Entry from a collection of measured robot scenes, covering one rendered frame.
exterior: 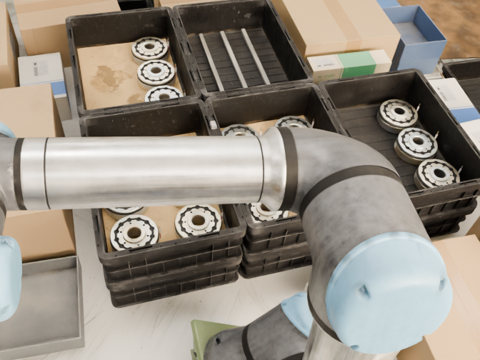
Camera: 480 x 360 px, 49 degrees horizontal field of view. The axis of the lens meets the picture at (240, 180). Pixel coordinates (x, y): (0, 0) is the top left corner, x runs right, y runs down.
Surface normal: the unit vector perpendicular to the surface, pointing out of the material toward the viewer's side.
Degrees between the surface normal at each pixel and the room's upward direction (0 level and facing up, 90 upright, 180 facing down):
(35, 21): 0
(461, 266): 0
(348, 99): 90
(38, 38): 90
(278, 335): 44
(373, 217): 10
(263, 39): 0
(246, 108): 90
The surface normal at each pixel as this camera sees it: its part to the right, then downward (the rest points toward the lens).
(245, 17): 0.28, 0.76
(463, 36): 0.11, -0.62
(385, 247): -0.14, -0.62
